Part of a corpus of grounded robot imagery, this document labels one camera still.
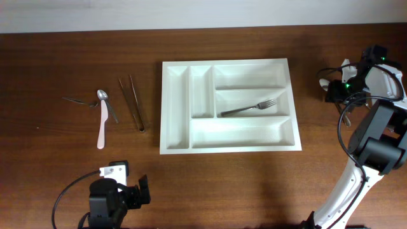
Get white plastic cutlery tray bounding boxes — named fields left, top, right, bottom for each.
left=160, top=58, right=302, bottom=155

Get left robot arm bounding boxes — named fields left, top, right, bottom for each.
left=78, top=175, right=151, bottom=229

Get silver teaspoon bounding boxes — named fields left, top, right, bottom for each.
left=97, top=90, right=119, bottom=123

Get small dark teaspoon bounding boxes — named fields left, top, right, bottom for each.
left=62, top=97, right=99, bottom=108

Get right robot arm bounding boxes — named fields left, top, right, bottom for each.
left=300, top=45, right=406, bottom=229

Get pink plastic knife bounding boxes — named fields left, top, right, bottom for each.
left=97, top=100, right=108, bottom=149

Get long metal tweezers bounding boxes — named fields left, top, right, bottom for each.
left=118, top=74, right=146, bottom=133

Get silver fork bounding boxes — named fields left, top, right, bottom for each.
left=220, top=99, right=277, bottom=117

